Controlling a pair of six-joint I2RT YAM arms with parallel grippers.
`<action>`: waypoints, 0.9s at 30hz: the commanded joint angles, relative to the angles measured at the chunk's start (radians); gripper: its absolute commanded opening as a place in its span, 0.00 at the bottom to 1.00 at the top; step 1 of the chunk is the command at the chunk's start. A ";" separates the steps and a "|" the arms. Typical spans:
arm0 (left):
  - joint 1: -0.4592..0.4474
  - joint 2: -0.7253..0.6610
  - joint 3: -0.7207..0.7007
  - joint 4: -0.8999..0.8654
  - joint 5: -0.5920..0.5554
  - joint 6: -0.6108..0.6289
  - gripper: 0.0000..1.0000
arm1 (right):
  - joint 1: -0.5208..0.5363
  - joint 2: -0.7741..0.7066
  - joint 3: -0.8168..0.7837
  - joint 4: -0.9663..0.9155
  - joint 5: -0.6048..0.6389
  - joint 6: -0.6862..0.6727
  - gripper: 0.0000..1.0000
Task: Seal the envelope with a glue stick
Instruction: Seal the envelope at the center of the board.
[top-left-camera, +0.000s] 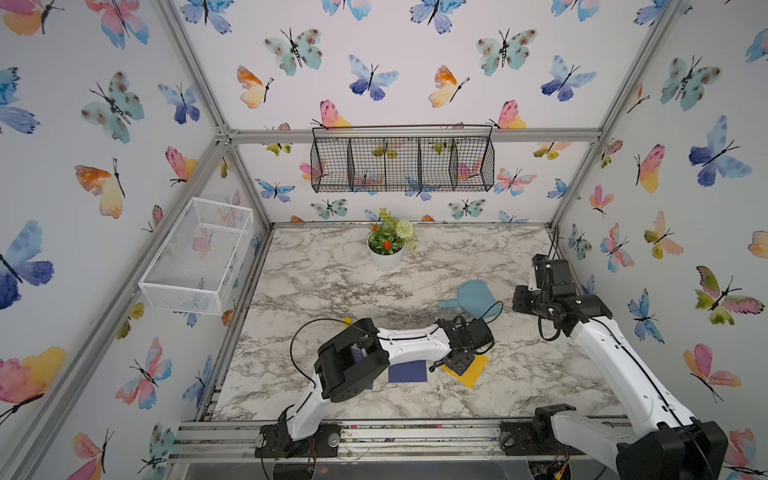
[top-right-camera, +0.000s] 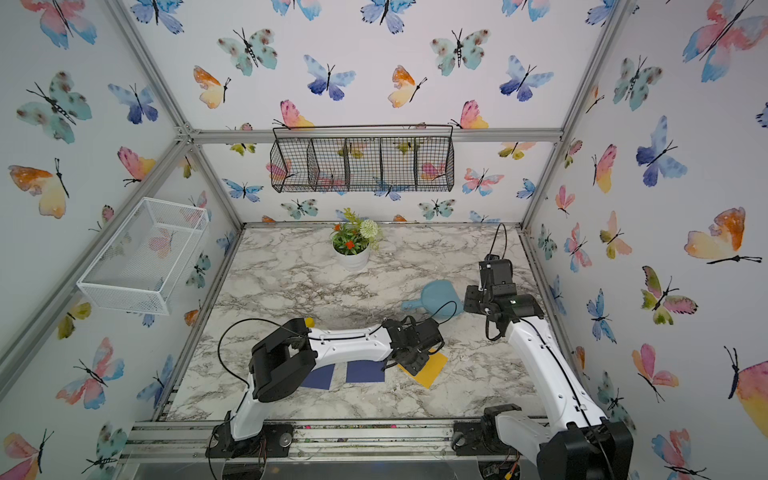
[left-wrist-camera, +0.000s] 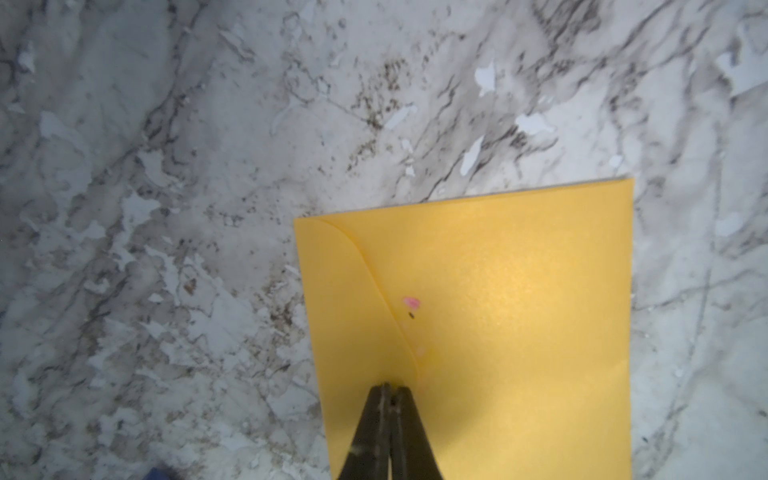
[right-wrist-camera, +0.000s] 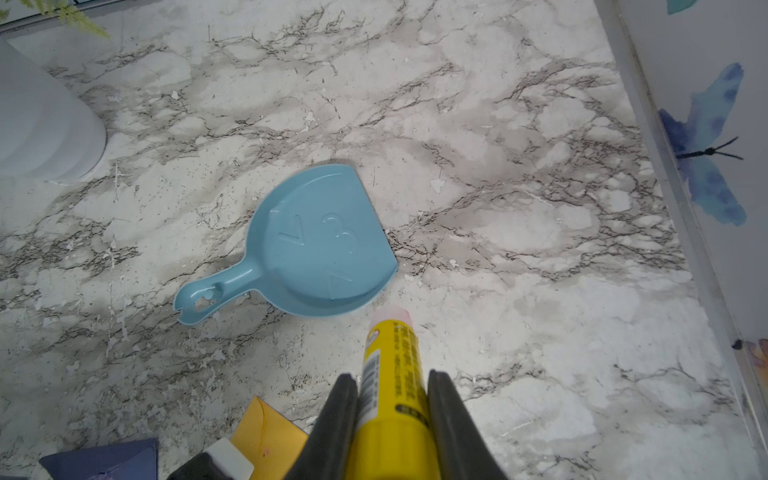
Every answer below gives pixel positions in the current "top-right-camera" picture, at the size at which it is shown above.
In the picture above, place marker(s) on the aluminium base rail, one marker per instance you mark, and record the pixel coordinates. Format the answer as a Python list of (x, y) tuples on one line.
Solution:
[(282, 441)]

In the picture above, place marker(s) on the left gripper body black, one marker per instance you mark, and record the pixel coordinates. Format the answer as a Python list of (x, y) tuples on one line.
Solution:
[(416, 362)]

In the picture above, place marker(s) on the white mesh wall basket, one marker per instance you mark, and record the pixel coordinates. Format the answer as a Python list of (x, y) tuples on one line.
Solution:
[(140, 265)]

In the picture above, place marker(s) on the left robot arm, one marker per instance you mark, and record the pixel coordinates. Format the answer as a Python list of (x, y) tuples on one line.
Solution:
[(282, 361)]

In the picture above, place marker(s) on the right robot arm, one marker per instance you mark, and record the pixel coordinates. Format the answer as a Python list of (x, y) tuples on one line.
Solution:
[(579, 441)]

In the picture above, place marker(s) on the black wire wall basket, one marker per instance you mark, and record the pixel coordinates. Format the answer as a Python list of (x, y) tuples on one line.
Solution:
[(369, 158)]

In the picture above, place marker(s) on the potted flower plant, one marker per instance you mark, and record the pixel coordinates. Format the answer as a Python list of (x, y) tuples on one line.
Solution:
[(354, 239)]

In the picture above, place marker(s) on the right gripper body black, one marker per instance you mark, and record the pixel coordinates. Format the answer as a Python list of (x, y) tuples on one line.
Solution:
[(478, 302)]

